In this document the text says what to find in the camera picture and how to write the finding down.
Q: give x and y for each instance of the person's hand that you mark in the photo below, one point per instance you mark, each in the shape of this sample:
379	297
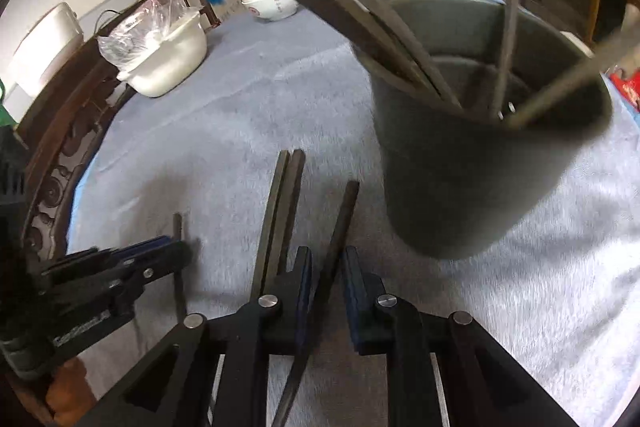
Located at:
69	395

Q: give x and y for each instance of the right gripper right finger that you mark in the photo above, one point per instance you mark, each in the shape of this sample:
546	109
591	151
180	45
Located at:
440	371

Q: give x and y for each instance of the dark chopstick four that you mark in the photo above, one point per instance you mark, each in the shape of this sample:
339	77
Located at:
317	310

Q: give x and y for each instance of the grey tablecloth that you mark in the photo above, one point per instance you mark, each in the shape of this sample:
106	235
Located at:
560	292

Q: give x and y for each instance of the white pot with plastic bag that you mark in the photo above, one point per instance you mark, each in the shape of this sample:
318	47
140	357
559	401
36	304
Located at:
156	47

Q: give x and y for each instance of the white rice cooker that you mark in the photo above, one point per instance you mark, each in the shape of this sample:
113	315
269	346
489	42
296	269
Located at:
44	50

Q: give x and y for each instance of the dark chopstick five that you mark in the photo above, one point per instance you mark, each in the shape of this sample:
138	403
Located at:
285	215

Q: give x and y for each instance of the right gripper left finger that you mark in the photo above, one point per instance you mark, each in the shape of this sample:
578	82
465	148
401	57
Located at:
213	372

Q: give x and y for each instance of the dark grey utensil holder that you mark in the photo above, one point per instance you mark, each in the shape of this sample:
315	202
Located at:
455	181

